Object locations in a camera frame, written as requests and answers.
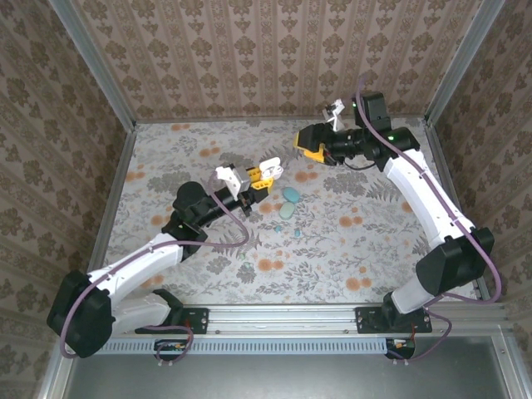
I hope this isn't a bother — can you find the black connector box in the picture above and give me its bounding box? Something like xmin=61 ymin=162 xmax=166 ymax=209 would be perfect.
xmin=154 ymin=338 xmax=193 ymax=362
xmin=384 ymin=338 xmax=416 ymax=361

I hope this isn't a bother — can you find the grey slotted cable duct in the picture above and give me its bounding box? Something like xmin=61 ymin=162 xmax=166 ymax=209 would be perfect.
xmin=95 ymin=337 xmax=390 ymax=355

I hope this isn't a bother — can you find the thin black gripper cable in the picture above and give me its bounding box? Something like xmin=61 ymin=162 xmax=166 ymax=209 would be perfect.
xmin=342 ymin=159 xmax=378 ymax=172

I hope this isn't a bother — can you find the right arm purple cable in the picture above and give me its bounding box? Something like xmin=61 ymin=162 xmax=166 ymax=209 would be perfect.
xmin=355 ymin=73 xmax=504 ymax=367

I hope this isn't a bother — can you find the long aluminium extrusion beam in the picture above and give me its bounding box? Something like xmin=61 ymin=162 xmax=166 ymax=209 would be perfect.
xmin=99 ymin=304 xmax=515 ymax=337

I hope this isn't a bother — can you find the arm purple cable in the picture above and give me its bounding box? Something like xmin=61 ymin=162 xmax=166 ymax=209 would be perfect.
xmin=60 ymin=172 xmax=251 ymax=369
xmin=355 ymin=73 xmax=504 ymax=367

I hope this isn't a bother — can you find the grey metal panel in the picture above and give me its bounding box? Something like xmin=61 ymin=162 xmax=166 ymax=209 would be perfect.
xmin=62 ymin=352 xmax=512 ymax=399

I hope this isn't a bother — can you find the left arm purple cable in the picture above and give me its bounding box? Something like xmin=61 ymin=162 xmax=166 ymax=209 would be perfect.
xmin=60 ymin=172 xmax=251 ymax=369

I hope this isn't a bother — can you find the aluminium table edge rail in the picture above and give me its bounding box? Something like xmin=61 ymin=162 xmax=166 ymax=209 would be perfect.
xmin=423 ymin=120 xmax=490 ymax=303
xmin=86 ymin=122 xmax=140 ymax=275

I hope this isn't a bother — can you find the aluminium lower frame rail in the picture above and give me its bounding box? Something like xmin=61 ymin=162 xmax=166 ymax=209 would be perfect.
xmin=492 ymin=328 xmax=532 ymax=399
xmin=35 ymin=352 xmax=80 ymax=399

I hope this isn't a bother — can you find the aluminium frame post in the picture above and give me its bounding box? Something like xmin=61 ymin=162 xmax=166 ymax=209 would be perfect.
xmin=424 ymin=0 xmax=507 ymax=128
xmin=45 ymin=0 xmax=139 ymax=132

